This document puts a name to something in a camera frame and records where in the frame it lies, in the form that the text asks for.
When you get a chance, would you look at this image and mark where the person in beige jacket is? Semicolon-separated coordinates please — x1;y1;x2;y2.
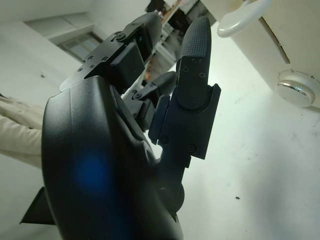
0;92;51;168

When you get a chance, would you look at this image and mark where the cream two-slot toaster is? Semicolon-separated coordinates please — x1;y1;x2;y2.
199;0;320;110

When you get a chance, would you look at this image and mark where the dark framed window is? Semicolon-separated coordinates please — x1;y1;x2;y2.
56;31;104;61

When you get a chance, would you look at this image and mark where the silver toaster dial knob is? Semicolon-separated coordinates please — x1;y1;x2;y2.
274;72;317;108

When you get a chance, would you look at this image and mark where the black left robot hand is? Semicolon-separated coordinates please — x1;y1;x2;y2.
41;12;222;240

